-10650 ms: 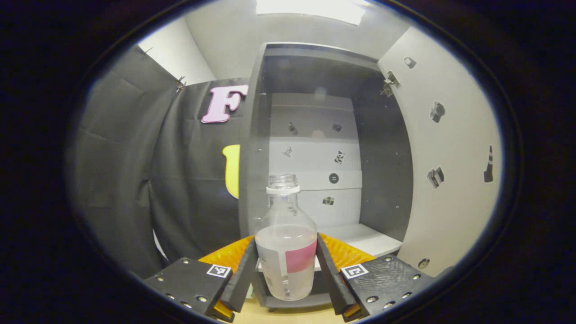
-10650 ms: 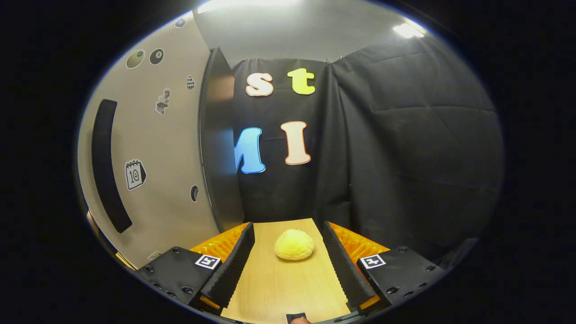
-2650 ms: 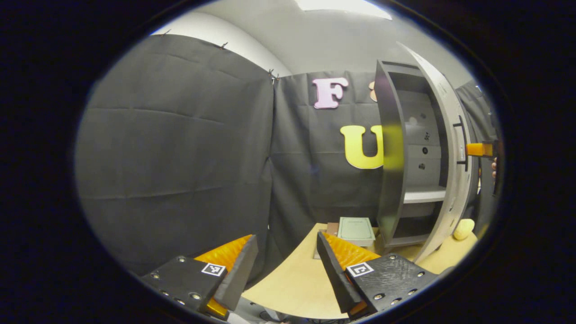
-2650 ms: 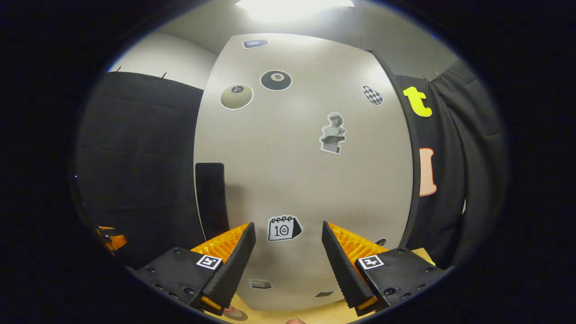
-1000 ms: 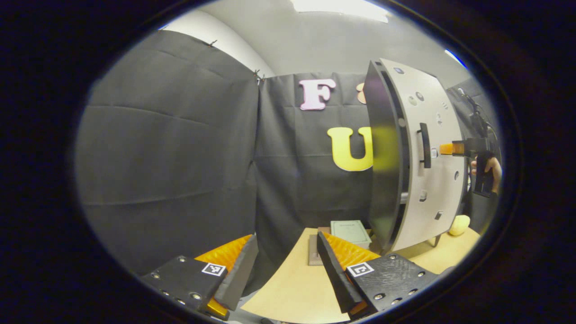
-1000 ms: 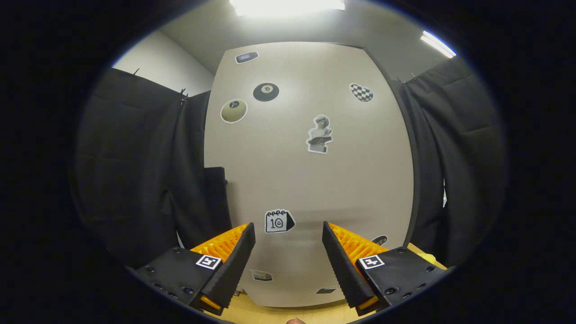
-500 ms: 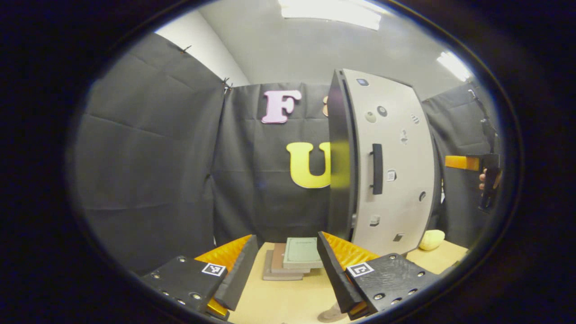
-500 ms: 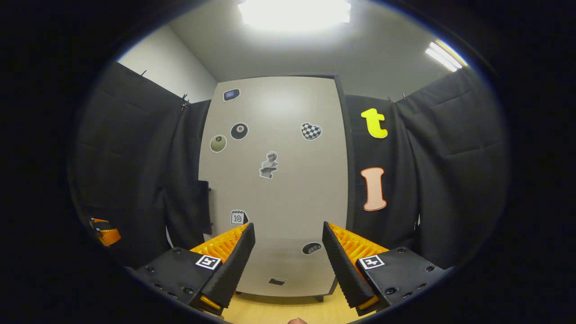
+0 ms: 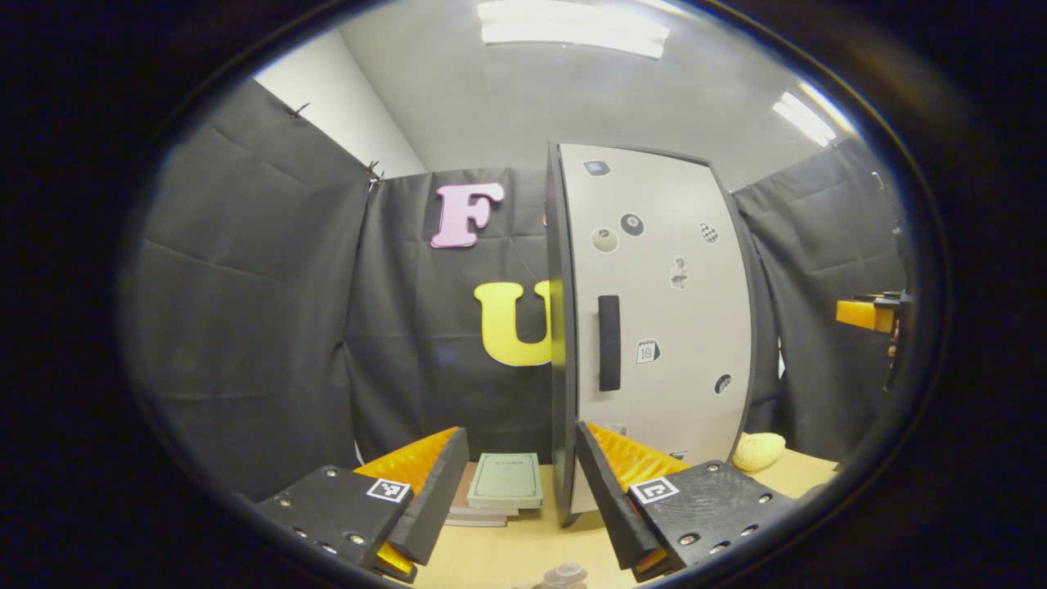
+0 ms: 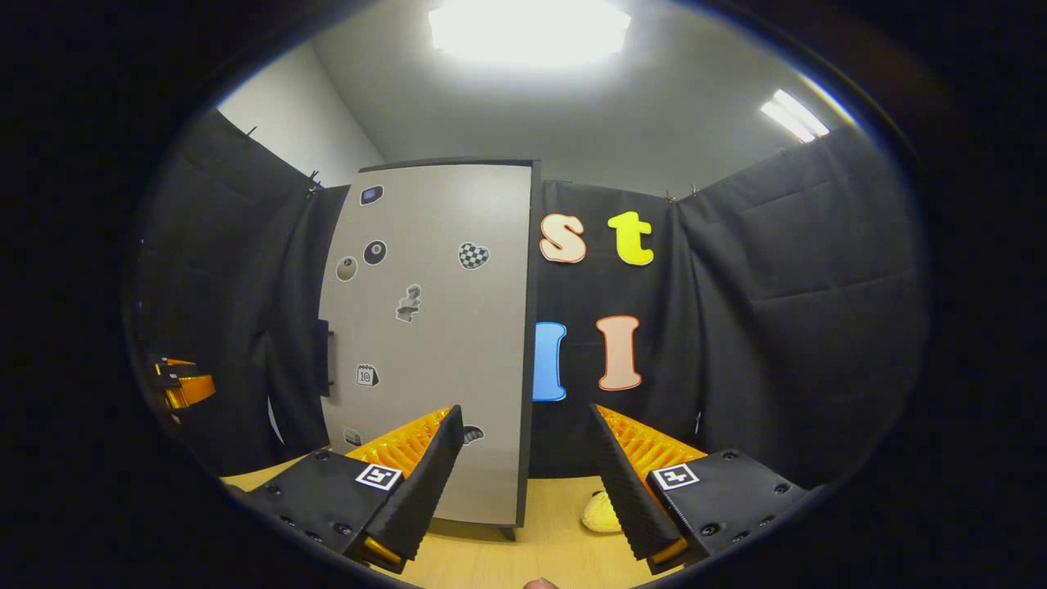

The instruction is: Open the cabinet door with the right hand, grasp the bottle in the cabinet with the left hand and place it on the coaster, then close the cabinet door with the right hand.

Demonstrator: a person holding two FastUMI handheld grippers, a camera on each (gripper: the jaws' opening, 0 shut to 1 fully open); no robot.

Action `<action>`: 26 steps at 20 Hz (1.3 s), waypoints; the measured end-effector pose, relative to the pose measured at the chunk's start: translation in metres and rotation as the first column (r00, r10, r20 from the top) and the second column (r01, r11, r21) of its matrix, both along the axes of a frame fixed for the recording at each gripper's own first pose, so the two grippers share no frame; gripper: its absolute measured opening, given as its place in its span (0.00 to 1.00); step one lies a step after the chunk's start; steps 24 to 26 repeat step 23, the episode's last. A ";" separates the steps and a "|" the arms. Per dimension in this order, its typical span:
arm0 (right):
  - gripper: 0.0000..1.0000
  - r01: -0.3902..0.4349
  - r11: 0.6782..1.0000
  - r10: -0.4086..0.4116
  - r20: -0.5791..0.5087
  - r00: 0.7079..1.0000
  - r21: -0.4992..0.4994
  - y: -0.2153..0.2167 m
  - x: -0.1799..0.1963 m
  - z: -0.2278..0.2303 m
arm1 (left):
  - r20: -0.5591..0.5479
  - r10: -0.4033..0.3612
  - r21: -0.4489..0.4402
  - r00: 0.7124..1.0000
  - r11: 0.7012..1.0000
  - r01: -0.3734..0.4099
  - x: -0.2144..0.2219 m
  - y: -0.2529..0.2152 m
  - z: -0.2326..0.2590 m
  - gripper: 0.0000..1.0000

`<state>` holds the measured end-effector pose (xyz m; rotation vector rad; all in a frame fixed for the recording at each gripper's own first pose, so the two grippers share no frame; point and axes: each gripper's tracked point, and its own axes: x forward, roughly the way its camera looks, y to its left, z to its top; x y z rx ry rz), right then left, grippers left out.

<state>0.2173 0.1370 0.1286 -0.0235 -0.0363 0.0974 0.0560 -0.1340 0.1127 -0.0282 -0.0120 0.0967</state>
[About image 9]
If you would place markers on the black backdrop cloth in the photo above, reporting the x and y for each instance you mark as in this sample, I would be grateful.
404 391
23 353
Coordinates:
262 311

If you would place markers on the clear plastic bottle pink label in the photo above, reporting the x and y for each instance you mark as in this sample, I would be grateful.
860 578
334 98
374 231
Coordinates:
566 574

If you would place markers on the dark grey cabinet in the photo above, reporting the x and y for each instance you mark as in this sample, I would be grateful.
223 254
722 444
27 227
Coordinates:
563 368

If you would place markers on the light grey cabinet door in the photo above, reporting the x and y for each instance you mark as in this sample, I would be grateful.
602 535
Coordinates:
687 327

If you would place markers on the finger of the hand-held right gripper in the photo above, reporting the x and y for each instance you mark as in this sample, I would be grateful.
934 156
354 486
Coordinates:
863 315

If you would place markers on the wide ceiling light panel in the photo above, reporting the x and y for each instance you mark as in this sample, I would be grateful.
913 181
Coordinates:
572 29

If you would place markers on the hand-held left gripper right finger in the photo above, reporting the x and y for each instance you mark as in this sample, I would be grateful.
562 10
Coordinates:
609 503

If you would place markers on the brown cover book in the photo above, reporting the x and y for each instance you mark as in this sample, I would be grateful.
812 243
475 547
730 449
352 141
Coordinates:
491 512
474 521

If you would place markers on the yellow knitted object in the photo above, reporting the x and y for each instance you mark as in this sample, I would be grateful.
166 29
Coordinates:
759 451

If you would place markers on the narrow ceiling light panel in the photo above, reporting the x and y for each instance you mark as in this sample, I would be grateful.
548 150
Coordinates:
810 114

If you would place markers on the green book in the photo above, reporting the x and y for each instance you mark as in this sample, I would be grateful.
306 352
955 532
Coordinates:
505 481

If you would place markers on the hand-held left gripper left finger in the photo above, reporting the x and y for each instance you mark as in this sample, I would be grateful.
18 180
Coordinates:
432 499

